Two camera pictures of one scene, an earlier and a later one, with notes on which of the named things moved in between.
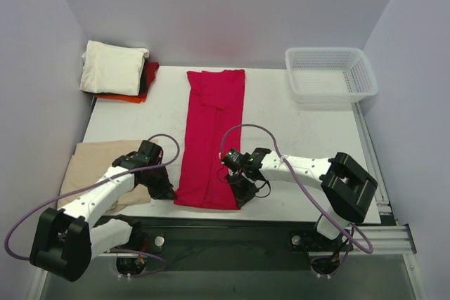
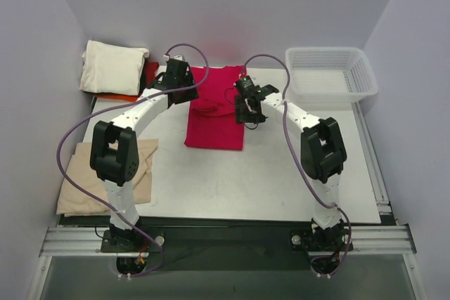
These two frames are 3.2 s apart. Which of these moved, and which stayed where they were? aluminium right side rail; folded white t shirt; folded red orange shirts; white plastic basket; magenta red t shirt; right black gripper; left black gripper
Moved: magenta red t shirt; left black gripper; right black gripper
Stayed: folded white t shirt; folded red orange shirts; aluminium right side rail; white plastic basket
